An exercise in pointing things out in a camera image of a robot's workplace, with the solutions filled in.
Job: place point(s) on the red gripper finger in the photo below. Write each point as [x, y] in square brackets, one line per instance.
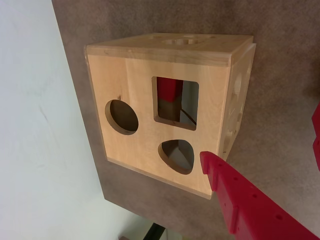
[250, 212]

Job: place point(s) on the red cube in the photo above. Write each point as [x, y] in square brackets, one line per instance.
[167, 88]

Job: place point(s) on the red robot arm base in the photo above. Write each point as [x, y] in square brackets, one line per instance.
[317, 150]

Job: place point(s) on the wooden shape sorter box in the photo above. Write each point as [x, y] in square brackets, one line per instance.
[140, 82]

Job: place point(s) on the black vertical post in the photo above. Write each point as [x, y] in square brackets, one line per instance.
[153, 232]

